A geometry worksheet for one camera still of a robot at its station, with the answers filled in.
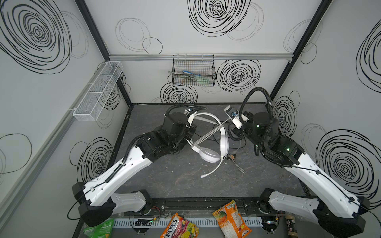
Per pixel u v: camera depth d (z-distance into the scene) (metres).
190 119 0.54
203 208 0.75
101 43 0.85
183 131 0.48
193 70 0.89
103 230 0.65
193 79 0.87
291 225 0.67
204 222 0.70
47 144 0.54
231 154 0.91
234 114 0.48
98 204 0.38
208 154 0.61
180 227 0.66
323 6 0.72
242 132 0.52
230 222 0.66
